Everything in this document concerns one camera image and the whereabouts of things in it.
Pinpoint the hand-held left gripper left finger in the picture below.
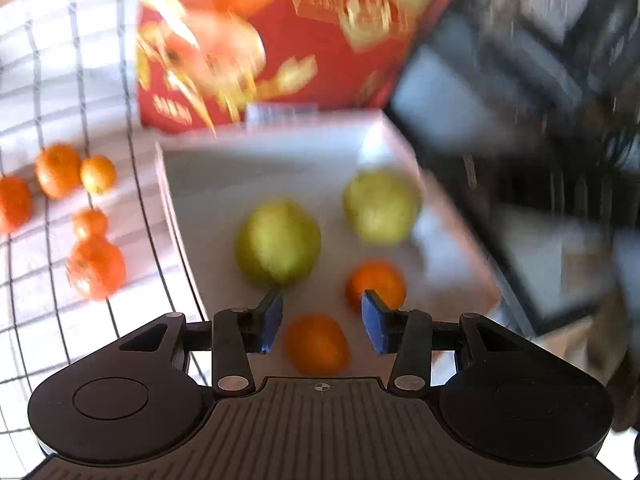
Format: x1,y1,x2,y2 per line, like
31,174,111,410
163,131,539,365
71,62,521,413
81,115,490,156
117,287,285,397

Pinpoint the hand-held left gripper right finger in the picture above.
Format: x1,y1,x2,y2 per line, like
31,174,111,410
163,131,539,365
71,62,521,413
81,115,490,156
360,288,522,397

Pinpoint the pink cardboard box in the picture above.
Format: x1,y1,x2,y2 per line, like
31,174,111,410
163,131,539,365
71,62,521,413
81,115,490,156
154,109,505,363

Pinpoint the small tangerine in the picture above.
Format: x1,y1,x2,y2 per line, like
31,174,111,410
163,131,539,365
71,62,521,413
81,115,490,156
72,208,110,241
80,154,118,196

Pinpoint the black glass computer case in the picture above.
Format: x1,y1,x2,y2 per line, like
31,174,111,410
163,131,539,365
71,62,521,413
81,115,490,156
389,0,640,337

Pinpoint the red orange-print box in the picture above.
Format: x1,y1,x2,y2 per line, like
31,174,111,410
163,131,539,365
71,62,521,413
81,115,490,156
134,0,475,135

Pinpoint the white black checkered cloth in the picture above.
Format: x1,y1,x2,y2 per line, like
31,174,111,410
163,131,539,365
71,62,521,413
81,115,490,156
0,0,213,461

